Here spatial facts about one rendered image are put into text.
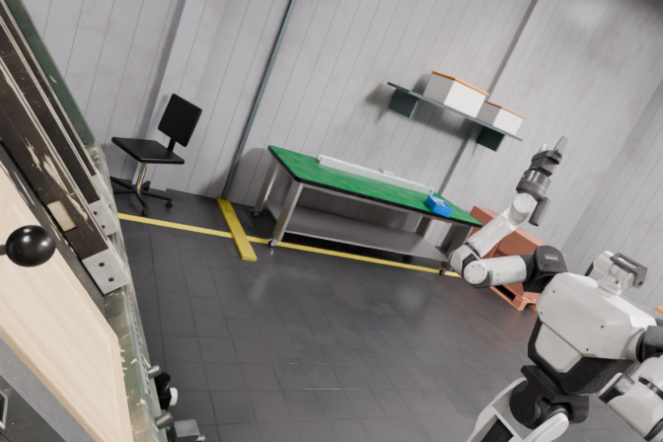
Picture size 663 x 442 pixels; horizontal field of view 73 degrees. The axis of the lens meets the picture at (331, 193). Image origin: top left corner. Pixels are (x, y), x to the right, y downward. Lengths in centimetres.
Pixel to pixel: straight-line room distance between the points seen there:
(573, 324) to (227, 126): 363
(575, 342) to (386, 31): 391
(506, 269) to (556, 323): 21
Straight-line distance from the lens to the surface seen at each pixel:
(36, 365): 76
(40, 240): 47
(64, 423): 70
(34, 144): 118
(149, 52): 428
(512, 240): 571
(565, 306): 152
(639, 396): 123
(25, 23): 234
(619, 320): 148
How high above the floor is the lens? 166
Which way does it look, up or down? 15 degrees down
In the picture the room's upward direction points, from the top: 23 degrees clockwise
